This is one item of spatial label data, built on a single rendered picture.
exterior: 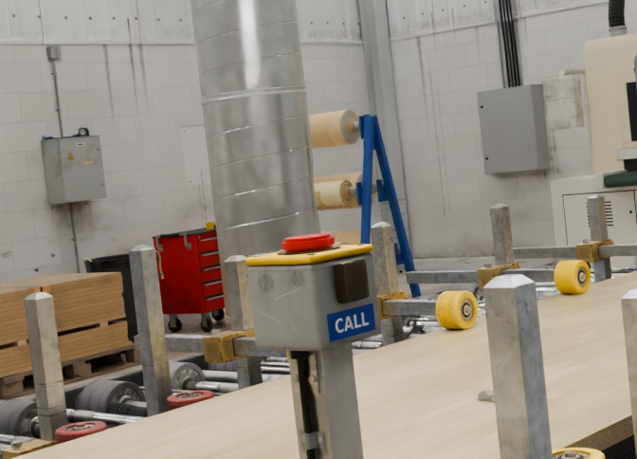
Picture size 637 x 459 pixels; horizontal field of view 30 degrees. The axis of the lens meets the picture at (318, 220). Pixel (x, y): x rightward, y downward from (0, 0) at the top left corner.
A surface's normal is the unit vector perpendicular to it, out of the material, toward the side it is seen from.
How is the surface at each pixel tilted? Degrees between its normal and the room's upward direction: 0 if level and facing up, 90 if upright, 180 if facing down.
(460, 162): 90
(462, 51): 90
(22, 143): 90
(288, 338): 90
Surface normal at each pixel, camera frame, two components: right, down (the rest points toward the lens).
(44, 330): 0.73, -0.04
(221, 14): -0.38, 0.09
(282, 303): -0.67, 0.11
